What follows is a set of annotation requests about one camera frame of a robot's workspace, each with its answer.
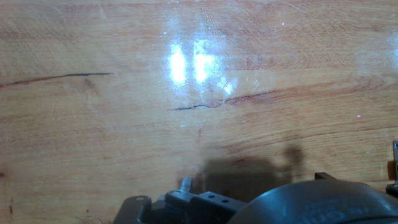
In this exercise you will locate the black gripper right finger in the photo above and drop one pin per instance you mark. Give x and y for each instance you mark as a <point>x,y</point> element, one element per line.
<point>205,207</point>

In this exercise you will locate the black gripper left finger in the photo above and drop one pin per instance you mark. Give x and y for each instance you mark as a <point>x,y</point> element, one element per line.
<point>133,210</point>

